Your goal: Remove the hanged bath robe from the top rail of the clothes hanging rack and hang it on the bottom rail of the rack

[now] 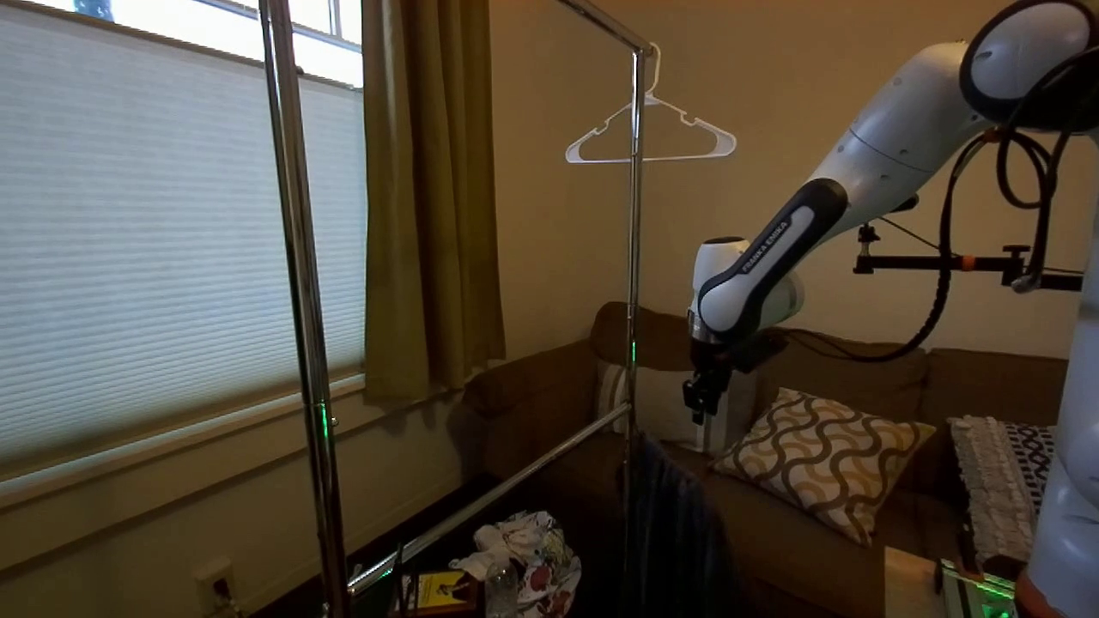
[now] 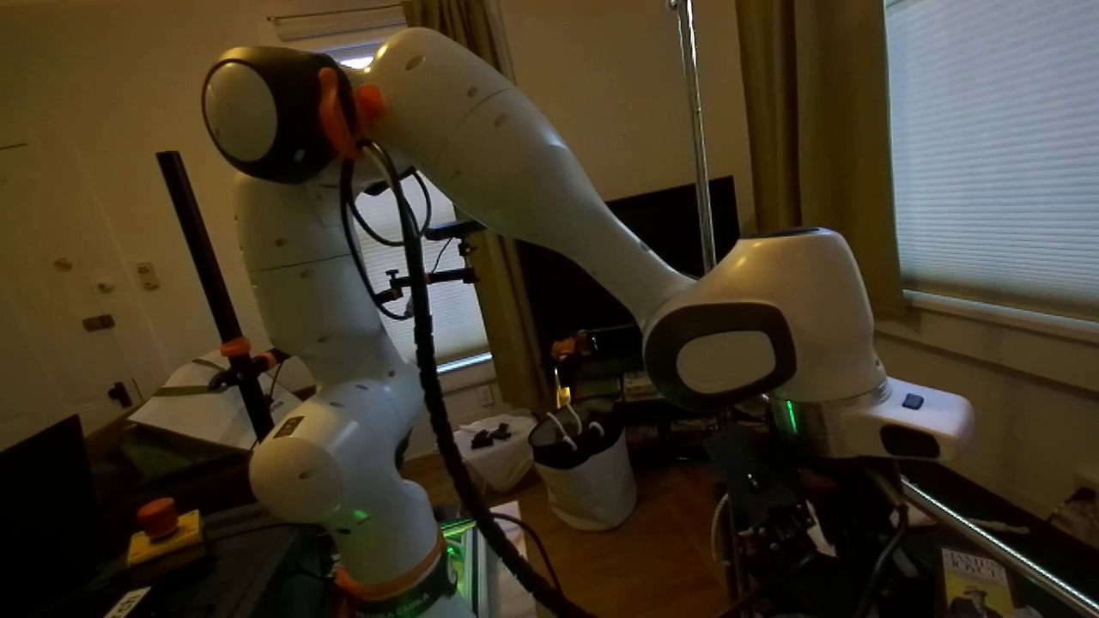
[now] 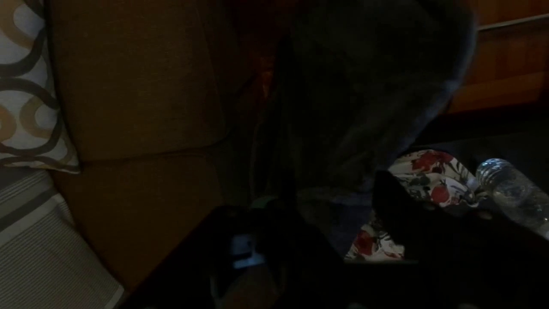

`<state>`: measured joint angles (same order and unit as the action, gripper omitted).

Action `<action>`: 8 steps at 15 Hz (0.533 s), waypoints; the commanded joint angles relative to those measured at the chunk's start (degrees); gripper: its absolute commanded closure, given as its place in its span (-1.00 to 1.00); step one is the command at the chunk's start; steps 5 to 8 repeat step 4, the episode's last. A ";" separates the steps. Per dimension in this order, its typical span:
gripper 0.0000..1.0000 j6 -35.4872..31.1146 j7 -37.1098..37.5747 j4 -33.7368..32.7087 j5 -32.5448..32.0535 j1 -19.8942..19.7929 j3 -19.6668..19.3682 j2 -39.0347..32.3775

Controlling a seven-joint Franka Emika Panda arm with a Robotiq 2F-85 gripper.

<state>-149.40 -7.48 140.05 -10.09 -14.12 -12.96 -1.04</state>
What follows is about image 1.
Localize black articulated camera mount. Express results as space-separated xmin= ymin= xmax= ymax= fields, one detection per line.
xmin=853 ymin=198 xmax=1084 ymax=294

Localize black and white woven throw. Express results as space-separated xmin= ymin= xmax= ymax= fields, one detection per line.
xmin=943 ymin=413 xmax=1060 ymax=571

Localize olive window curtain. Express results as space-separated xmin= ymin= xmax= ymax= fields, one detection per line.
xmin=358 ymin=0 xmax=508 ymax=408

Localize brown wave-patterned cushion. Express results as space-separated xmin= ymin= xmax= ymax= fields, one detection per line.
xmin=712 ymin=385 xmax=940 ymax=545

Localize chrome clothes hanging rack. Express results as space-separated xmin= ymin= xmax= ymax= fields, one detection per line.
xmin=253 ymin=0 xmax=663 ymax=618

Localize wall power outlet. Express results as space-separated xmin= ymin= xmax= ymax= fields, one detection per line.
xmin=196 ymin=559 xmax=236 ymax=616

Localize yellow box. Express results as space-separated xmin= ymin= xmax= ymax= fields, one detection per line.
xmin=409 ymin=565 xmax=483 ymax=618

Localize crumpled white printed bag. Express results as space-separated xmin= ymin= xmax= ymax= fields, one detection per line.
xmin=448 ymin=507 xmax=584 ymax=618

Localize white plastic clothes hanger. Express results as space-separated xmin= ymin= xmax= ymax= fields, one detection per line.
xmin=561 ymin=44 xmax=743 ymax=171

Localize brown sofa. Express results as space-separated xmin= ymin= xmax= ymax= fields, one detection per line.
xmin=450 ymin=297 xmax=1075 ymax=618

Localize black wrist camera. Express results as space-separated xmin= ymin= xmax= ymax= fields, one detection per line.
xmin=733 ymin=326 xmax=793 ymax=373

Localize window with white blind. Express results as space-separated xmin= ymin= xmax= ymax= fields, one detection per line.
xmin=0 ymin=0 xmax=371 ymax=475

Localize dark grey-blue bath robe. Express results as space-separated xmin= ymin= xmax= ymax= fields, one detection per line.
xmin=623 ymin=432 xmax=735 ymax=618

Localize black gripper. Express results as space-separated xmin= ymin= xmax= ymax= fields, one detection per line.
xmin=681 ymin=337 xmax=743 ymax=456

